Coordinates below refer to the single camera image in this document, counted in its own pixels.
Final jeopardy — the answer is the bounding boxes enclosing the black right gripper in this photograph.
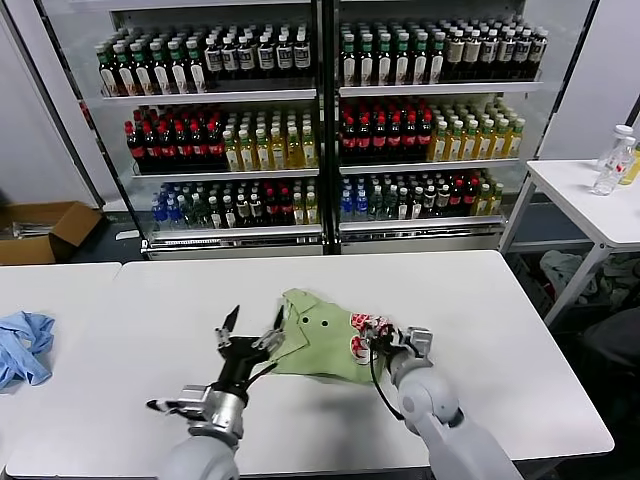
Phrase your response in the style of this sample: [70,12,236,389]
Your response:
[360,320,406,361]

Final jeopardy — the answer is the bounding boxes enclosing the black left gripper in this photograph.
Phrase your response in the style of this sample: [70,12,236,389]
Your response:
[214,305,286,394]

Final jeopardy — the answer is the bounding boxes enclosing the light green t-shirt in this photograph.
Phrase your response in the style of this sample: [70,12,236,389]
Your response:
[272,287,401,386]

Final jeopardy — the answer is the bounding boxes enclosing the person in dark clothes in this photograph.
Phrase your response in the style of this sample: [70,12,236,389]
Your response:
[583,306,640,386]

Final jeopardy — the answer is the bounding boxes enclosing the white beverage display cabinet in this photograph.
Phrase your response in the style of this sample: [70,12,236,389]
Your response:
[322,0,602,256]
[35,0,332,262]

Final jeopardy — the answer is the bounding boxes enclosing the white cabinet shelf board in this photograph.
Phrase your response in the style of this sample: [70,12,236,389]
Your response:
[339,215,504,233]
[339,80,544,98]
[150,224,324,238]
[339,158,522,176]
[132,168,322,180]
[102,90,319,104]

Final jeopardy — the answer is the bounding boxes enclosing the yellow tea bottle white cap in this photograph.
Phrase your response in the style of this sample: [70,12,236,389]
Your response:
[302,126,319,170]
[272,128,289,171]
[433,122,451,162]
[508,118,526,159]
[240,129,258,172]
[224,130,242,172]
[493,119,510,160]
[463,120,480,161]
[449,121,465,162]
[287,127,304,171]
[256,129,274,172]
[478,119,495,161]

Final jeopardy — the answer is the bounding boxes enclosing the pale grey cloth pile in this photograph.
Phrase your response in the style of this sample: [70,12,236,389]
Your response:
[539,249,599,307]

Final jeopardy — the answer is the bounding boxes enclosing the open cardboard box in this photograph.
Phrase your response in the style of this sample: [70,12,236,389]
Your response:
[0,200,105,266]

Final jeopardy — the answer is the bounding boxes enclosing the crumpled light blue cloth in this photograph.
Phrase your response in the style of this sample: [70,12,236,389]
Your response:
[0,310,57,394]

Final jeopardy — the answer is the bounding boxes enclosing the white side table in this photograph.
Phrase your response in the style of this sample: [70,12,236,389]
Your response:
[499,158,640,328]

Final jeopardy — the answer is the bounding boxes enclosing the grey sheet stack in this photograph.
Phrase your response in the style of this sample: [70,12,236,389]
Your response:
[0,219,58,243]

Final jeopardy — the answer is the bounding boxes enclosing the grey green cloth pile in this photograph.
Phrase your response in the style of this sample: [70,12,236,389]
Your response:
[600,255,640,306]

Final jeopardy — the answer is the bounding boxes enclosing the green cap white label bottle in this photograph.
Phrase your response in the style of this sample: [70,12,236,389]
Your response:
[376,36,395,86]
[411,34,429,85]
[188,41,209,95]
[393,35,412,86]
[116,47,138,97]
[358,37,377,87]
[152,44,173,96]
[341,38,360,87]
[428,33,446,85]
[170,42,191,95]
[134,45,155,96]
[98,49,120,97]

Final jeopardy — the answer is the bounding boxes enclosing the dark bottle blue white label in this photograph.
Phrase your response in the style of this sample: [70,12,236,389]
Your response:
[275,35,294,80]
[205,39,224,83]
[256,36,276,81]
[480,30,499,81]
[221,38,240,82]
[530,29,549,80]
[293,34,312,79]
[498,30,516,81]
[238,37,257,82]
[514,29,532,81]

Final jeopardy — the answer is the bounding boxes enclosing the clear bottle red label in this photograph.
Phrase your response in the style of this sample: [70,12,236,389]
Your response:
[592,136,638,196]

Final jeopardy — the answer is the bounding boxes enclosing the dark bottle beige label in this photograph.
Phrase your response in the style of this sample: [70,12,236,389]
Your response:
[463,31,482,81]
[445,32,465,81]

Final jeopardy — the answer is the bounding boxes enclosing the black framed glass door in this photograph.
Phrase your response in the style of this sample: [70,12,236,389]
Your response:
[499,0,640,248]
[0,0,149,251]

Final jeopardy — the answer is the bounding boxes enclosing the clear bottle white cap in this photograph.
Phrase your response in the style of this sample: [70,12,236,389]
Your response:
[596,125,635,173]

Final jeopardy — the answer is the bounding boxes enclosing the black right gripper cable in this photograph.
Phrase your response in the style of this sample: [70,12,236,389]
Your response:
[368,349,407,422]

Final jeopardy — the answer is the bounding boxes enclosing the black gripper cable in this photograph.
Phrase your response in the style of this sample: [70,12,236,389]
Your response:
[243,362,279,390]
[368,349,407,422]

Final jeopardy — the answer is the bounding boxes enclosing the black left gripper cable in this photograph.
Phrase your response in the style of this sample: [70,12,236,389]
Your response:
[243,362,279,390]

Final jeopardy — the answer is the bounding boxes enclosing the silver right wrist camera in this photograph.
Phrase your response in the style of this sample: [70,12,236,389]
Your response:
[403,326,436,370]

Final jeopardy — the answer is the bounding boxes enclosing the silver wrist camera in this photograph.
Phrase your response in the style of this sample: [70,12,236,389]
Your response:
[174,383,214,424]
[403,326,436,370]

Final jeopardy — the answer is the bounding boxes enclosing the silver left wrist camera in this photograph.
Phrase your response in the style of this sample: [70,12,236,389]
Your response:
[174,383,214,424]

